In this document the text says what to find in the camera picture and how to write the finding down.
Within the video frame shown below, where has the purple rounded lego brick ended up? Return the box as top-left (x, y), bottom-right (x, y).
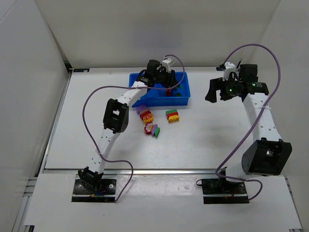
top-left (136, 104), bottom-right (147, 115)

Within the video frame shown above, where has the purple butterfly lego brick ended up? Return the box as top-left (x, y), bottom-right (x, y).
top-left (140, 109), bottom-right (149, 116)

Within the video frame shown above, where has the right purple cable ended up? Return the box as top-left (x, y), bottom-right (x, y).
top-left (215, 43), bottom-right (282, 202)

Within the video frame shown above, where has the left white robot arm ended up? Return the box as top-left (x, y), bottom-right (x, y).
top-left (78, 55), bottom-right (180, 194)

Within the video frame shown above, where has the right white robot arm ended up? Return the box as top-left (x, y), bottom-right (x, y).
top-left (205, 62), bottom-right (292, 182)

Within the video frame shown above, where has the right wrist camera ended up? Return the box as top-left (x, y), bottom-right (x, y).
top-left (219, 62), bottom-right (236, 81)

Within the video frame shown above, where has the aluminium frame rail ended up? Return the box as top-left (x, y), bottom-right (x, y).
top-left (43, 169), bottom-right (215, 175)

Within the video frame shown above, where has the red flower lego brick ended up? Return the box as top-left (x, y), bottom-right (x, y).
top-left (144, 122), bottom-right (154, 135)

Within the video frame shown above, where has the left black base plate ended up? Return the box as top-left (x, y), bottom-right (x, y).
top-left (71, 177), bottom-right (117, 203)

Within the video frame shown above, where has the red 2x4 lego brick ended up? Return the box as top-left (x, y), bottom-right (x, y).
top-left (166, 89), bottom-right (172, 97)

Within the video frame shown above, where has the green red yellow lego stack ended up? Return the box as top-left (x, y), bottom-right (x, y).
top-left (165, 109), bottom-right (180, 123)

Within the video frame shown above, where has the blue divided plastic bin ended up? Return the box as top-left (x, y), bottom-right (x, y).
top-left (132, 73), bottom-right (191, 107)

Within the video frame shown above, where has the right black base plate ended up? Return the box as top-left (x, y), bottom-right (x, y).
top-left (196, 178), bottom-right (249, 204)

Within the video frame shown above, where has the purple green lego stack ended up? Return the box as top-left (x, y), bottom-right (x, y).
top-left (151, 124), bottom-right (160, 138)

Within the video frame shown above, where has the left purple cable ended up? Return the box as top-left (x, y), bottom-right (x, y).
top-left (82, 54), bottom-right (186, 203)

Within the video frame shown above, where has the purple cable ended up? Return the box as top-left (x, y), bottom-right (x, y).
top-left (215, 43), bottom-right (282, 202)
top-left (82, 54), bottom-right (186, 203)

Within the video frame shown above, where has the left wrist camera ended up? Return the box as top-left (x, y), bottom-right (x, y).
top-left (161, 58), bottom-right (174, 73)

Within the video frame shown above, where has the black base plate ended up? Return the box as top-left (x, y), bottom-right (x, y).
top-left (196, 178), bottom-right (249, 204)
top-left (71, 177), bottom-right (117, 203)

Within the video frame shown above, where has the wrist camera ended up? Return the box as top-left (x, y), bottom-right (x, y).
top-left (161, 58), bottom-right (174, 73)
top-left (219, 62), bottom-right (236, 81)

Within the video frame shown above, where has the yellow orange butterfly lego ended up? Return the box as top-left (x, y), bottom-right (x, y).
top-left (142, 114), bottom-right (154, 125)

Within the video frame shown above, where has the red half-round lego brick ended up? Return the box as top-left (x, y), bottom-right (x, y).
top-left (140, 111), bottom-right (151, 120)

